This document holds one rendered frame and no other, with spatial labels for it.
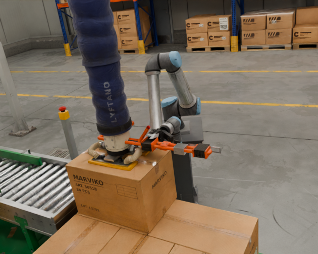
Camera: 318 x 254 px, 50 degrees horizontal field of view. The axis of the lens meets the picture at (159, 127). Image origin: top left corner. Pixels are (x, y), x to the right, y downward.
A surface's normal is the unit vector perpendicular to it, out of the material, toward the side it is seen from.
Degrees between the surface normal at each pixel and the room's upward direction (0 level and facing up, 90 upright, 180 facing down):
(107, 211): 90
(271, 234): 0
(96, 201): 90
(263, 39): 90
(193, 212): 0
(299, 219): 0
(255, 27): 88
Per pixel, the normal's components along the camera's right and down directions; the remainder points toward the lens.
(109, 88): 0.30, 0.24
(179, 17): -0.41, 0.42
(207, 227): -0.12, -0.91
